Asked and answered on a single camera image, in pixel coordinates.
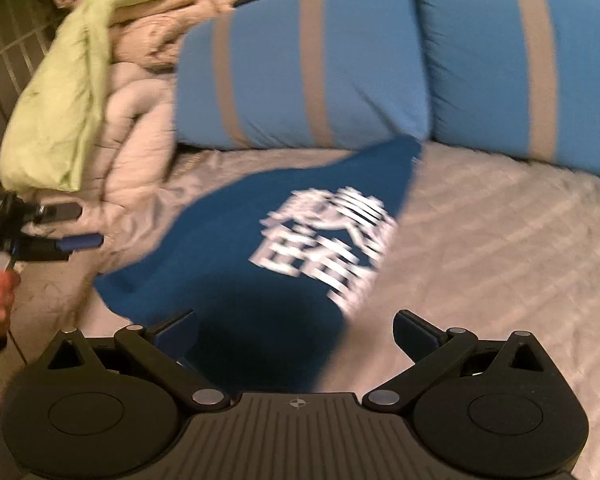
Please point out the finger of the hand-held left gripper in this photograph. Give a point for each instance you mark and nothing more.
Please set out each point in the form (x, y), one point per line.
(55, 211)
(75, 244)

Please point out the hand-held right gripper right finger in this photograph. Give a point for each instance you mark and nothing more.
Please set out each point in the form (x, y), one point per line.
(406, 334)

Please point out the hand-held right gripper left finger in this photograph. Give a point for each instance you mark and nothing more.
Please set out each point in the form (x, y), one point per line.
(179, 334)

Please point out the blue sweatshirt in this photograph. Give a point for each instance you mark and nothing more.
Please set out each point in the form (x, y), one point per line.
(220, 255)

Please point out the light green blanket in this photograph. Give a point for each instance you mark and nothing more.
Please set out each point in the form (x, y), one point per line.
(65, 95)

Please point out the white quilted comforter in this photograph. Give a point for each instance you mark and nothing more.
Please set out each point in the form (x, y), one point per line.
(135, 110)

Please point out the blue pillow with beige stripes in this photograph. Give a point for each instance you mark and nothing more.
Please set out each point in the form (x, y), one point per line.
(570, 55)
(280, 70)

